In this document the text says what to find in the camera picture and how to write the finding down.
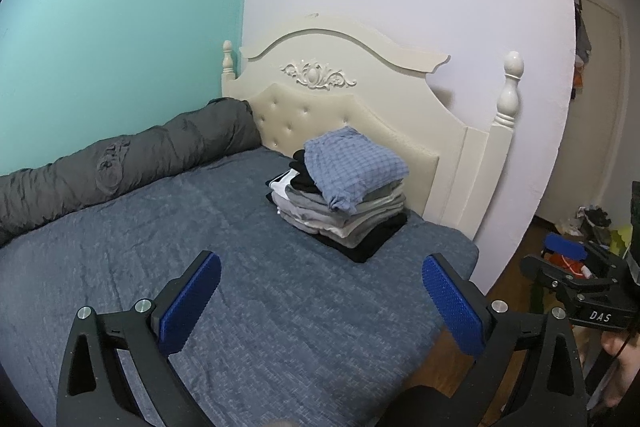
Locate blue plaid boxer shorts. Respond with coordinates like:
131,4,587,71
304,127,409,215

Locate stack of folded clothes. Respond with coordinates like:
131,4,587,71
266,149,408,263

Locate person's right hand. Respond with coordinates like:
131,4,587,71
573,326,639,411

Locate clutter pile on floor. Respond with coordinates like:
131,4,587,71
554,205,632,258

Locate cream interior door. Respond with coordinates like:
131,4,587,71
537,0,624,222

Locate blue patterned bed cover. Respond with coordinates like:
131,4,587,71
1,148,478,426

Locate rolled dark grey duvet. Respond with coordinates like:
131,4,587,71
1,98,262,245

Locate cream tufted headboard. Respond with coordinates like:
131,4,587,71
221,14,524,239

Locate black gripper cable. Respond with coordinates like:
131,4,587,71
581,330,632,408

